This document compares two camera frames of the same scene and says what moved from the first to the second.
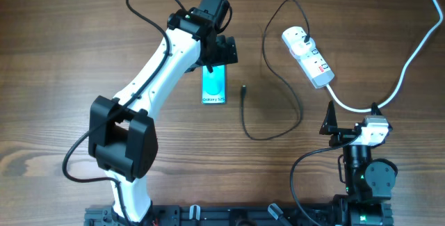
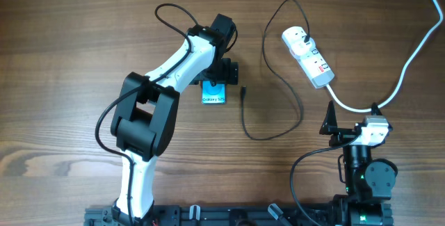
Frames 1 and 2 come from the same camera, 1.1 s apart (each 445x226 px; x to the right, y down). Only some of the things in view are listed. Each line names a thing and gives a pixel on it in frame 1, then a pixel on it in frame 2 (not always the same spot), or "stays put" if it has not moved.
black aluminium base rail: [309, 214] stays put
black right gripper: [330, 126] stays put
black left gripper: [227, 52] -> [228, 75]
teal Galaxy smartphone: [213, 85] stays put
